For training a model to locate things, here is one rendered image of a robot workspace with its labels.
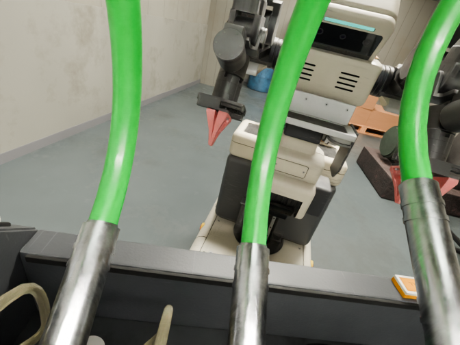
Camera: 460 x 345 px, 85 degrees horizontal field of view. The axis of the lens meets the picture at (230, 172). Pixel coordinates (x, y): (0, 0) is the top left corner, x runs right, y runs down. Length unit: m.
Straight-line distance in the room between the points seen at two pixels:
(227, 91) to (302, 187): 0.48
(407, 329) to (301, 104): 0.58
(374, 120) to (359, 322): 4.98
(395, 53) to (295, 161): 5.90
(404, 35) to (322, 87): 5.91
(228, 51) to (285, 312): 0.43
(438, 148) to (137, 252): 0.55
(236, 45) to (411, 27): 6.30
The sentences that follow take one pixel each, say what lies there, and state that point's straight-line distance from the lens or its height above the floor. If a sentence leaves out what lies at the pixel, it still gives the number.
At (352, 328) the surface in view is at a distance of 0.49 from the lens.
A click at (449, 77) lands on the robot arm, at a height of 1.23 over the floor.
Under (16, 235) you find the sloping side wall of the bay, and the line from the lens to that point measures 0.38.
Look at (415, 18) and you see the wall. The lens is 6.74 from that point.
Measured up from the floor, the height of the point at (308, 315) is 0.89.
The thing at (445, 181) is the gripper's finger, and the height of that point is 1.06.
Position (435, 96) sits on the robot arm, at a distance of 0.64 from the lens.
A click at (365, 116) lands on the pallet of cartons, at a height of 0.31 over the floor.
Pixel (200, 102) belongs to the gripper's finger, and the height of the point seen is 1.08.
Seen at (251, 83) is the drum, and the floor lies 0.13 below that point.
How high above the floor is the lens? 1.23
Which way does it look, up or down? 30 degrees down
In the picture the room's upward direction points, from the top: 14 degrees clockwise
